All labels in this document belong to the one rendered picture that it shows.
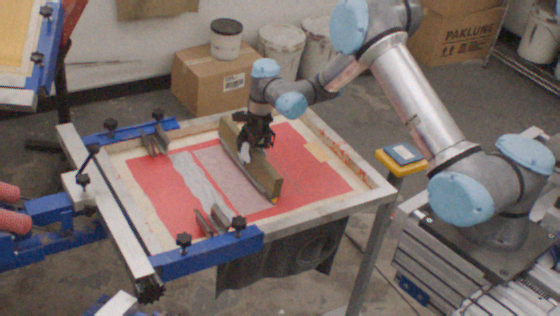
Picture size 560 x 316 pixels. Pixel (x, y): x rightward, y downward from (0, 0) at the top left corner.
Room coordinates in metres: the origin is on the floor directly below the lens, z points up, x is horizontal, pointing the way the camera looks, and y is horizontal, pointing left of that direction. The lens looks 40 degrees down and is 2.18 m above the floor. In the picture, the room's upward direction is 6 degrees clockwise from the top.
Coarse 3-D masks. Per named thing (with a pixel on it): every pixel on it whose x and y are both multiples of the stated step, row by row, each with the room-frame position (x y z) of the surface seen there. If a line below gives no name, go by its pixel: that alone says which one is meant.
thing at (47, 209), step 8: (64, 192) 1.26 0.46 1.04; (32, 200) 1.21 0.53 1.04; (40, 200) 1.22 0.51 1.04; (48, 200) 1.22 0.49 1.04; (56, 200) 1.22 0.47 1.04; (64, 200) 1.23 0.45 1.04; (24, 208) 1.20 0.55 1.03; (32, 208) 1.18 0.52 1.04; (40, 208) 1.19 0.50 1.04; (48, 208) 1.19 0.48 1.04; (56, 208) 1.19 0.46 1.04; (64, 208) 1.20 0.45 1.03; (72, 208) 1.21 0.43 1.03; (32, 216) 1.16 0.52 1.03; (40, 216) 1.17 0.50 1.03; (48, 216) 1.18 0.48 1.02; (56, 216) 1.19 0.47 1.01; (72, 216) 1.21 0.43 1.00; (32, 224) 1.16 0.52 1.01; (40, 224) 1.17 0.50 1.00
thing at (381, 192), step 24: (192, 120) 1.75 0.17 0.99; (216, 120) 1.76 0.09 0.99; (312, 120) 1.83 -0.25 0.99; (120, 144) 1.58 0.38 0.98; (336, 144) 1.70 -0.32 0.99; (360, 168) 1.58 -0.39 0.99; (120, 192) 1.34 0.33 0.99; (384, 192) 1.47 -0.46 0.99; (144, 216) 1.25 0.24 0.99; (288, 216) 1.31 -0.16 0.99; (312, 216) 1.33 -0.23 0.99; (336, 216) 1.36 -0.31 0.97; (144, 240) 1.16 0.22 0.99; (264, 240) 1.23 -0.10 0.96
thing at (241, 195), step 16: (304, 160) 1.64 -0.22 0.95; (240, 176) 1.52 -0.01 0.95; (304, 176) 1.55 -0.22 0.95; (320, 176) 1.56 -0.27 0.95; (336, 176) 1.57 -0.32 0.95; (224, 192) 1.43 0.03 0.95; (240, 192) 1.44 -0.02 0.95; (256, 192) 1.45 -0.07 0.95; (304, 192) 1.47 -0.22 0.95; (320, 192) 1.48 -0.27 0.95; (336, 192) 1.49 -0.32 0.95; (160, 208) 1.33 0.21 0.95; (176, 208) 1.34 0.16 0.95; (192, 208) 1.35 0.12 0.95; (240, 208) 1.37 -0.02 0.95; (256, 208) 1.38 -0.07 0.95; (272, 208) 1.38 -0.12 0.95; (288, 208) 1.39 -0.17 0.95; (176, 224) 1.27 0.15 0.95; (192, 224) 1.28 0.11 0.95; (208, 224) 1.29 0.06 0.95
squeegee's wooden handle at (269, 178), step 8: (224, 120) 1.68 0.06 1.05; (224, 128) 1.66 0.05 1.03; (232, 128) 1.63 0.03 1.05; (224, 136) 1.66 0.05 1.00; (232, 136) 1.62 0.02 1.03; (232, 144) 1.61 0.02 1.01; (256, 152) 1.52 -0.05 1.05; (256, 160) 1.49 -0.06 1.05; (264, 160) 1.48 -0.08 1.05; (248, 168) 1.52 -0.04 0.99; (256, 168) 1.48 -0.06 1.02; (264, 168) 1.45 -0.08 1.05; (272, 168) 1.45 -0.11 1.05; (256, 176) 1.47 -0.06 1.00; (264, 176) 1.44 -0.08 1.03; (272, 176) 1.41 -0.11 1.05; (280, 176) 1.42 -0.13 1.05; (264, 184) 1.43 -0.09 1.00; (272, 184) 1.40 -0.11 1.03; (280, 184) 1.40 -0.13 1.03; (272, 192) 1.39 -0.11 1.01; (280, 192) 1.41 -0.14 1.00
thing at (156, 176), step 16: (272, 128) 1.80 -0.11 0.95; (288, 128) 1.81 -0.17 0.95; (208, 144) 1.67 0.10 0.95; (288, 144) 1.72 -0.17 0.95; (304, 144) 1.73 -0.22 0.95; (128, 160) 1.54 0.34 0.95; (144, 160) 1.55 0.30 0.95; (160, 160) 1.56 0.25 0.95; (208, 160) 1.58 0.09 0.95; (224, 160) 1.59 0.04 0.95; (288, 160) 1.63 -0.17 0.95; (144, 176) 1.47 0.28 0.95; (160, 176) 1.48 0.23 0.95; (176, 176) 1.48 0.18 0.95; (208, 176) 1.50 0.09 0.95; (224, 176) 1.51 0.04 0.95; (144, 192) 1.39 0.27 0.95; (160, 192) 1.40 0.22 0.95; (176, 192) 1.41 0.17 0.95
